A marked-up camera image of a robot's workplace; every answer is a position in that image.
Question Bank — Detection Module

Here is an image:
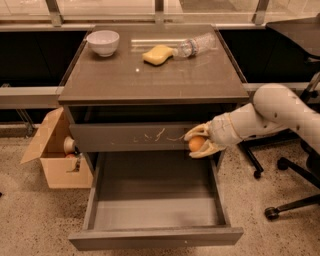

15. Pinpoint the yellow sponge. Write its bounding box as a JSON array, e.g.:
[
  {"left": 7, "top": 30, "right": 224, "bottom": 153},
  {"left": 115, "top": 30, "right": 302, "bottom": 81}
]
[{"left": 142, "top": 45, "right": 173, "bottom": 66}]

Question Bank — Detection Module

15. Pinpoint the white ceramic bowl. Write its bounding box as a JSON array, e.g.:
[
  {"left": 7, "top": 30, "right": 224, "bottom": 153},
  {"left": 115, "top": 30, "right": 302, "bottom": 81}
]
[{"left": 86, "top": 30, "right": 120, "bottom": 57}]

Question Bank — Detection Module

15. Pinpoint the metal window rail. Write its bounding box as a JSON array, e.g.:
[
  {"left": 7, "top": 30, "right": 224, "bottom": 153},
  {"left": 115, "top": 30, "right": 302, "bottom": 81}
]
[{"left": 0, "top": 87, "right": 63, "bottom": 109}]

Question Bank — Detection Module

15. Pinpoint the grey drawer cabinet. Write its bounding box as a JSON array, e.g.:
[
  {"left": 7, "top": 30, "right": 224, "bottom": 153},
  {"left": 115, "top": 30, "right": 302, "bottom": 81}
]
[{"left": 58, "top": 23, "right": 251, "bottom": 252}]

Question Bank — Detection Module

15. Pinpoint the scratched grey top drawer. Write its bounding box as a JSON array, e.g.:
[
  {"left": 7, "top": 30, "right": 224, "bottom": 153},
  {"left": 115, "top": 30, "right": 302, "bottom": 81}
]
[{"left": 69, "top": 122, "right": 196, "bottom": 152}]

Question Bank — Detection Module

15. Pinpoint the open grey middle drawer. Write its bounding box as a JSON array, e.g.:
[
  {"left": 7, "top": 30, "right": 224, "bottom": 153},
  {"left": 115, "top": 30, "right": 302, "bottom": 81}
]
[{"left": 69, "top": 151, "right": 243, "bottom": 251}]

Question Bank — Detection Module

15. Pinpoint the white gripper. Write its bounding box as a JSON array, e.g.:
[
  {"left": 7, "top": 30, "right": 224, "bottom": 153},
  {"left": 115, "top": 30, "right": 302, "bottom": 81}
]
[{"left": 184, "top": 113, "right": 241, "bottom": 158}]

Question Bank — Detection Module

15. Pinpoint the dark side table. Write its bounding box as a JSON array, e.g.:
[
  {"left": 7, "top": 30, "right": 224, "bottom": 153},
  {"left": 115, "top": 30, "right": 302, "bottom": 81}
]
[{"left": 238, "top": 17, "right": 320, "bottom": 179}]

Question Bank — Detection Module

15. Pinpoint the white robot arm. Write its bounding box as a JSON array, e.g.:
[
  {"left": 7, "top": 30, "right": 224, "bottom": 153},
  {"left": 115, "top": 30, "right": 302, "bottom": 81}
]
[{"left": 184, "top": 83, "right": 320, "bottom": 158}]

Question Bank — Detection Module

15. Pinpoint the open cardboard box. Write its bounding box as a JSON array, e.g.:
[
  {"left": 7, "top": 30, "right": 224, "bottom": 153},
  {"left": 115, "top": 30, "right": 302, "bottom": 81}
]
[{"left": 21, "top": 108, "right": 93, "bottom": 189}]

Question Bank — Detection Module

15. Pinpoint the white cup in box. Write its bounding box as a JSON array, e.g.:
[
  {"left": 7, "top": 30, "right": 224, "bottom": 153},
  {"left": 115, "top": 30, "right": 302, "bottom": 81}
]
[{"left": 63, "top": 136, "right": 75, "bottom": 154}]

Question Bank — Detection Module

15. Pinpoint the orange fruit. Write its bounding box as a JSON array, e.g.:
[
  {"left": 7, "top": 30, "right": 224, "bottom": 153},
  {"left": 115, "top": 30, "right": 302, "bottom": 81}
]
[{"left": 188, "top": 136, "right": 205, "bottom": 152}]

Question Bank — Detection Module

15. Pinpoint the clear plastic water bottle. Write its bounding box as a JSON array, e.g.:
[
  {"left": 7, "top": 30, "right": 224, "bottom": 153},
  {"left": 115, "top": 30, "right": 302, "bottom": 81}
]
[{"left": 173, "top": 33, "right": 216, "bottom": 58}]

